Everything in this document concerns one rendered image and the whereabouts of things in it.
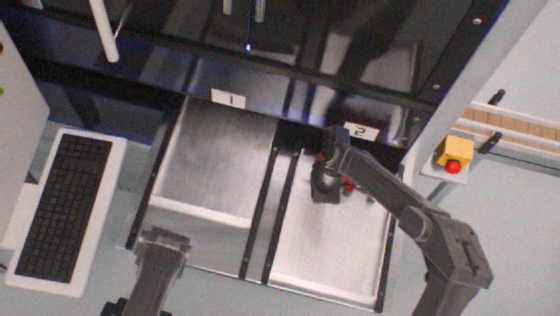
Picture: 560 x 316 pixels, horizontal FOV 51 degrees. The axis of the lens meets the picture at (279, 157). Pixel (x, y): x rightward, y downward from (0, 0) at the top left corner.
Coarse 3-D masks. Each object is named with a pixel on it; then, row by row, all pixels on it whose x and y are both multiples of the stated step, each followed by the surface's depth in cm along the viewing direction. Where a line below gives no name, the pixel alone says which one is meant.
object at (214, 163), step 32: (192, 96) 163; (192, 128) 159; (224, 128) 160; (256, 128) 161; (192, 160) 155; (224, 160) 156; (256, 160) 157; (160, 192) 151; (192, 192) 151; (224, 192) 152; (256, 192) 153
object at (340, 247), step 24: (360, 192) 155; (288, 216) 151; (312, 216) 151; (336, 216) 152; (360, 216) 153; (384, 216) 153; (288, 240) 148; (312, 240) 149; (336, 240) 149; (360, 240) 150; (384, 240) 147; (288, 264) 146; (312, 264) 146; (336, 264) 147; (360, 264) 147; (336, 288) 141; (360, 288) 145
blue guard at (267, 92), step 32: (32, 32) 141; (64, 32) 138; (96, 32) 135; (96, 64) 148; (128, 64) 144; (160, 64) 141; (192, 64) 137; (224, 64) 134; (256, 96) 144; (288, 96) 140; (320, 96) 137; (352, 96) 134; (384, 128) 143; (416, 128) 140
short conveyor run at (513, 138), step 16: (496, 96) 160; (464, 112) 163; (480, 112) 163; (496, 112) 161; (512, 112) 159; (464, 128) 161; (480, 128) 158; (496, 128) 157; (512, 128) 162; (528, 128) 163; (544, 128) 163; (480, 144) 160; (496, 144) 159; (512, 144) 160; (528, 144) 160; (544, 144) 158; (496, 160) 166; (512, 160) 164; (528, 160) 162; (544, 160) 160
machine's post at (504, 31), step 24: (504, 0) 100; (528, 0) 96; (504, 24) 102; (528, 24) 101; (480, 48) 109; (504, 48) 108; (480, 72) 116; (456, 96) 125; (432, 120) 135; (456, 120) 133; (432, 144) 145; (408, 168) 159
